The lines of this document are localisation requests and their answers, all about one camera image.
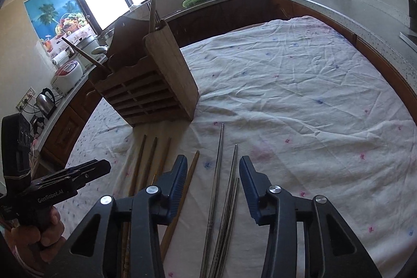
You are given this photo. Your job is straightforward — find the gas stove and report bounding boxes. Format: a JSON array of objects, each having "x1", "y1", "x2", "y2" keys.
[{"x1": 399, "y1": 32, "x2": 417, "y2": 52}]

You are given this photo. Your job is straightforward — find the wall power socket strip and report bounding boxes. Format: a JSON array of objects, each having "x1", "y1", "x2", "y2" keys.
[{"x1": 16, "y1": 88, "x2": 35, "y2": 112}]

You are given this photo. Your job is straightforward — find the tropical beach poster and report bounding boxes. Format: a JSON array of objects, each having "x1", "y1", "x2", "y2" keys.
[{"x1": 24, "y1": 0, "x2": 95, "y2": 59}]

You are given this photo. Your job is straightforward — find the lower wooden kitchen cabinets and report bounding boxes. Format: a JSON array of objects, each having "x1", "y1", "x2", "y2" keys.
[{"x1": 37, "y1": 0, "x2": 416, "y2": 171}]

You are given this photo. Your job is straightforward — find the silver metal spoon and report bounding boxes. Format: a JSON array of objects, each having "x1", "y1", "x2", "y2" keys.
[{"x1": 91, "y1": 46, "x2": 107, "y2": 55}]

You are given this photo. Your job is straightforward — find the carved brown wooden chopstick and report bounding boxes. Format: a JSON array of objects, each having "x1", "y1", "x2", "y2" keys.
[{"x1": 62, "y1": 37, "x2": 109, "y2": 73}]

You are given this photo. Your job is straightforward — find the wooden utensil holder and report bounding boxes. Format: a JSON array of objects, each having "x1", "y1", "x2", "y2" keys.
[{"x1": 88, "y1": 16, "x2": 199, "y2": 126}]

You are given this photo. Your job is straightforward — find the white floral tablecloth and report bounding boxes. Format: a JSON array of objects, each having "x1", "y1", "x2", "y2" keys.
[{"x1": 58, "y1": 17, "x2": 416, "y2": 277}]

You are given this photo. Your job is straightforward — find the white red rice cooker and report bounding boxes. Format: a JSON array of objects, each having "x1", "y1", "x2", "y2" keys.
[{"x1": 51, "y1": 60, "x2": 83, "y2": 95}]

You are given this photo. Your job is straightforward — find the paper towel roll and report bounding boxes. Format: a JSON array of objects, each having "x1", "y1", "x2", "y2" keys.
[{"x1": 52, "y1": 50, "x2": 70, "y2": 68}]

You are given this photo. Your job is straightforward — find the silver metal fork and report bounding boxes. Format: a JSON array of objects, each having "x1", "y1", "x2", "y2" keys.
[{"x1": 146, "y1": 0, "x2": 161, "y2": 30}]

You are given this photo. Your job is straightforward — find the person's left hand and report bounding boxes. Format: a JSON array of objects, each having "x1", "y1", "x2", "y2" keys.
[{"x1": 4, "y1": 207, "x2": 66, "y2": 277}]

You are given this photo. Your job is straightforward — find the steel electric kettle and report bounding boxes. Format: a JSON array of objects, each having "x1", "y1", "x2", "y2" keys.
[{"x1": 35, "y1": 88, "x2": 57, "y2": 119}]

